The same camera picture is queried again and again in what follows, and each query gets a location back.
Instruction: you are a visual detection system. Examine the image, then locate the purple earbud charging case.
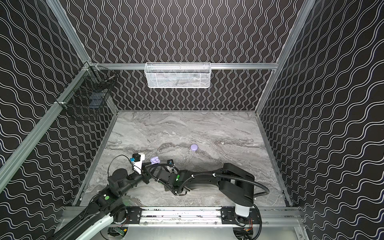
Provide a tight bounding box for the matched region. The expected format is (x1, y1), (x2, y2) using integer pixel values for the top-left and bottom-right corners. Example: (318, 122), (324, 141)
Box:
(190, 144), (199, 152)

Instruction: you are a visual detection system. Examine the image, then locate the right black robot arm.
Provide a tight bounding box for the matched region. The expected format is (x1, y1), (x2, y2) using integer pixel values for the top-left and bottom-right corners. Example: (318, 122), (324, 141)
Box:
(149, 164), (259, 219)

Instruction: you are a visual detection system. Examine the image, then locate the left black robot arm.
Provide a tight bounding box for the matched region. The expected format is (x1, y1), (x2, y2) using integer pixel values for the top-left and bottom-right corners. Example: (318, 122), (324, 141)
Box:
(49, 169), (151, 240)

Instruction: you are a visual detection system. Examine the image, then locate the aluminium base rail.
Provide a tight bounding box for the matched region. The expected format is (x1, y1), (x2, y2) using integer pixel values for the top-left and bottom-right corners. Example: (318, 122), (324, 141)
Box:
(59, 205), (301, 227)

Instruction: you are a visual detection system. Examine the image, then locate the white wire mesh basket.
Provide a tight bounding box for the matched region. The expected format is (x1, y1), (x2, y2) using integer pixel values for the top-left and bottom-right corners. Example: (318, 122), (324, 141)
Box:
(144, 62), (212, 89)

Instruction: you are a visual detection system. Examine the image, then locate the black wire basket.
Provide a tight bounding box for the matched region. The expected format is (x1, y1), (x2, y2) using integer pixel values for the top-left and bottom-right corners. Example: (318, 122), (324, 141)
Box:
(61, 66), (118, 122)

